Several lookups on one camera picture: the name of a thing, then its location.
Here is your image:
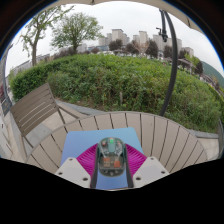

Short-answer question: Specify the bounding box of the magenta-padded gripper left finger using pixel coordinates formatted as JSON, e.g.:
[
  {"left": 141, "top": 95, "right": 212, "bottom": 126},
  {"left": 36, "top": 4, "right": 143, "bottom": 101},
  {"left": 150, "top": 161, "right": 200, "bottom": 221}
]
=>
[{"left": 54, "top": 143, "right": 100, "bottom": 190}]

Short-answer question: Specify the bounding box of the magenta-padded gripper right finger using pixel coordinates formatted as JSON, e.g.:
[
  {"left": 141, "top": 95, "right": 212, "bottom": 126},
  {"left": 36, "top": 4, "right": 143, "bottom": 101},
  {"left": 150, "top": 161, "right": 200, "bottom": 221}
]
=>
[{"left": 123, "top": 143, "right": 170, "bottom": 189}]

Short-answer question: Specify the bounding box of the transparent green computer mouse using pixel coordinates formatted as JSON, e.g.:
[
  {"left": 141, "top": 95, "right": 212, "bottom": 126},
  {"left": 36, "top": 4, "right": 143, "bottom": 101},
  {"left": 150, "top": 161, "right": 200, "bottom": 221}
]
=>
[{"left": 97, "top": 136, "right": 126, "bottom": 177}]

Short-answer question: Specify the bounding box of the blue rectangular mouse pad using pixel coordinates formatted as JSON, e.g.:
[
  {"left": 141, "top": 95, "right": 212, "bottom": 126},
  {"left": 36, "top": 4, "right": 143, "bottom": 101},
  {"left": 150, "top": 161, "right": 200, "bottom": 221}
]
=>
[{"left": 59, "top": 126, "right": 145, "bottom": 191}]

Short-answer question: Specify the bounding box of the slatted wooden chair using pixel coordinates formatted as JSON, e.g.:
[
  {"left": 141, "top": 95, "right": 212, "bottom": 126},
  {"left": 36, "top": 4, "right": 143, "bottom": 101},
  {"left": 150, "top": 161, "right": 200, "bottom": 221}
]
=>
[{"left": 9, "top": 82, "right": 88, "bottom": 152}]

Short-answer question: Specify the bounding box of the green hedge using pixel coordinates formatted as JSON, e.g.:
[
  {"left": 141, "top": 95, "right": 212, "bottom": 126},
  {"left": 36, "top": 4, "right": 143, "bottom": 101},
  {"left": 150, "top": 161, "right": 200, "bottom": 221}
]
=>
[{"left": 9, "top": 53, "right": 224, "bottom": 134}]

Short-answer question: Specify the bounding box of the dark parasol pole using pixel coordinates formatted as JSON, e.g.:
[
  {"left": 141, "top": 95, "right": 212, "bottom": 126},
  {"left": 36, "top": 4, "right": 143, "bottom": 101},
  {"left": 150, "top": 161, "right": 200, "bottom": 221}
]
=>
[{"left": 155, "top": 9, "right": 179, "bottom": 117}]

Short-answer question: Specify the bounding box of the thin sparse tree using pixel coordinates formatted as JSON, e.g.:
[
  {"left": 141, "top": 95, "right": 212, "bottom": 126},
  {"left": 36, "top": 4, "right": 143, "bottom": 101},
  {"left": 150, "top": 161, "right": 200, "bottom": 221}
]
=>
[{"left": 19, "top": 4, "right": 75, "bottom": 67}]

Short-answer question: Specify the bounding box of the group of apartment buildings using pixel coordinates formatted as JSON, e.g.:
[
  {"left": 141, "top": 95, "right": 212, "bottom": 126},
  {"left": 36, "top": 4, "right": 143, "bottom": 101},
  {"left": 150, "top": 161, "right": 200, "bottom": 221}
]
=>
[{"left": 98, "top": 28, "right": 195, "bottom": 58}]

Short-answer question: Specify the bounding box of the leafy green tree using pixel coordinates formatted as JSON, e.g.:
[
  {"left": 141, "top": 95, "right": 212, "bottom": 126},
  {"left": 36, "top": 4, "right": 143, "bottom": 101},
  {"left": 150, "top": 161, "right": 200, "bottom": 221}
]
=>
[{"left": 50, "top": 12, "right": 104, "bottom": 55}]

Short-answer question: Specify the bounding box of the beige parasol canopy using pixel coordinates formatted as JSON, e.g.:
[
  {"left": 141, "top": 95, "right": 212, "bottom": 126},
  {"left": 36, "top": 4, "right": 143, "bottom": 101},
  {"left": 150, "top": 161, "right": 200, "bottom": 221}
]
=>
[{"left": 56, "top": 0, "right": 205, "bottom": 35}]

